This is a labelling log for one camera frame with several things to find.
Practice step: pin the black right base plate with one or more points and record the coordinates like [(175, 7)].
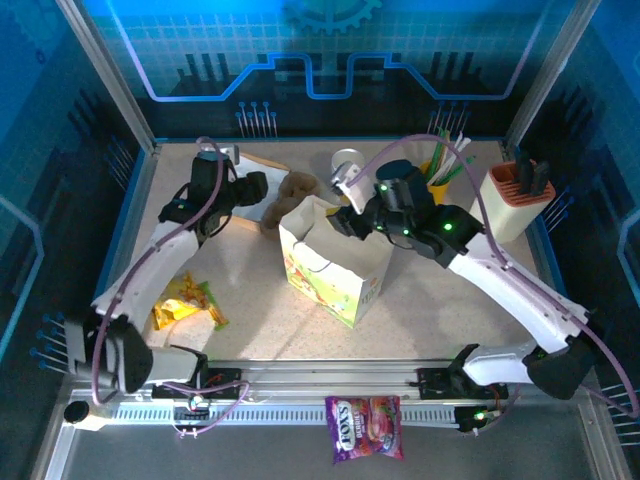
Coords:
[(430, 384)]

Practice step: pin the beige holder with orange top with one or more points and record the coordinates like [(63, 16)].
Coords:
[(510, 215)]

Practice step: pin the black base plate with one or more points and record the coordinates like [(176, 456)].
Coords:
[(430, 384), (227, 381)]

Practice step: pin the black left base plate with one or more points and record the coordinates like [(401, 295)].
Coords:
[(227, 381)]

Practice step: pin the flat white paper bag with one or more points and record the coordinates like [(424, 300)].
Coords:
[(272, 177)]

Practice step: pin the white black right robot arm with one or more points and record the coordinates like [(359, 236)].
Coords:
[(515, 295)]

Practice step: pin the floral paper gift bag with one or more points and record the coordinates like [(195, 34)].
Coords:
[(325, 295)]

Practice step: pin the brown pulp cup carrier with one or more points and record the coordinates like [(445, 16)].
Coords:
[(295, 190)]

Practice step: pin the white bottle black cap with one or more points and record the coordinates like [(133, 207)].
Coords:
[(76, 411)]

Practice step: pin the yellow snack packet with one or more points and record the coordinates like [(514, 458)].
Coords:
[(172, 310)]

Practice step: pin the yellow straw holder cup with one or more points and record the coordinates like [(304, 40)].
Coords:
[(441, 190)]

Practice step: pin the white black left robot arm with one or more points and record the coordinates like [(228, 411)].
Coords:
[(150, 270)]

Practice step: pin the white wrapped straw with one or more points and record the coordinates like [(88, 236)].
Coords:
[(457, 152)]

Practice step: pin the small controller board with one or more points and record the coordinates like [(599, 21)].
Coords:
[(196, 402), (480, 416)]

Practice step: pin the purple Fox's candy bag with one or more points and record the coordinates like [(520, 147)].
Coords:
[(362, 427)]

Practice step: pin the aluminium frame post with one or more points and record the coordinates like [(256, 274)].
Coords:
[(547, 65), (100, 65)]

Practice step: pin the green paper straw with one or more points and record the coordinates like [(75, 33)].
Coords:
[(439, 150)]

